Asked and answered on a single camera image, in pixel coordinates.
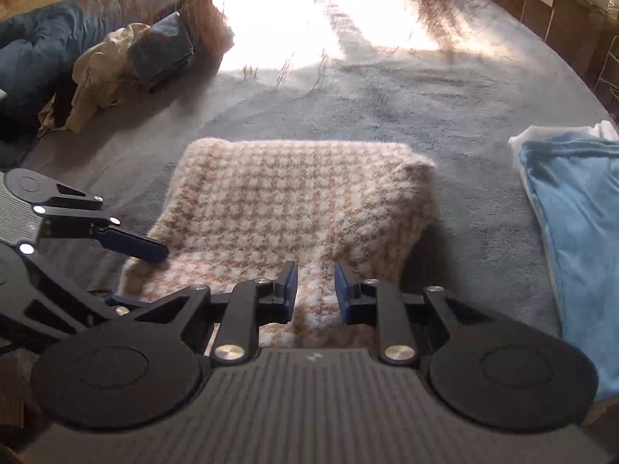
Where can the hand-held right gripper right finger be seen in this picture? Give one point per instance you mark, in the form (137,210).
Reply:
(342,290)

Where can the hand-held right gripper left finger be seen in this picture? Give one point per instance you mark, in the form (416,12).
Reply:
(290,287)

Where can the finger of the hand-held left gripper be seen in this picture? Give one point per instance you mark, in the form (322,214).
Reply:
(58,280)
(135,246)

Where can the beige houndstooth knit cardigan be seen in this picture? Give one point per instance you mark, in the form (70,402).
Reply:
(290,203)

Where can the cream garment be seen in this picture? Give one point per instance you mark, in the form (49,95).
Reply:
(96,82)

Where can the blue duvet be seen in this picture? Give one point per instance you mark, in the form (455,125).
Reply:
(38,58)

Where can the light blue folded garment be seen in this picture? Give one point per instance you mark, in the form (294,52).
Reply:
(580,251)

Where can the white folded garment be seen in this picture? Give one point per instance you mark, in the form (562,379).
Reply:
(532,135)

